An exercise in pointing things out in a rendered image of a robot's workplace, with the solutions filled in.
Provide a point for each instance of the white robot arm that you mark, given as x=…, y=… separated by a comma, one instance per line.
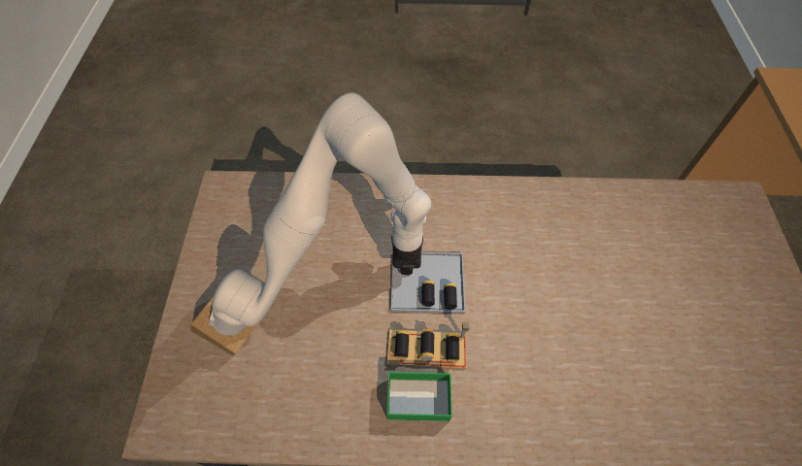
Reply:
x=364, y=139

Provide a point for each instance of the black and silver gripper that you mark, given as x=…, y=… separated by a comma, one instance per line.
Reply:
x=406, y=254

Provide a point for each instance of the green open-top box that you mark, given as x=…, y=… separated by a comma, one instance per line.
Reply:
x=428, y=395

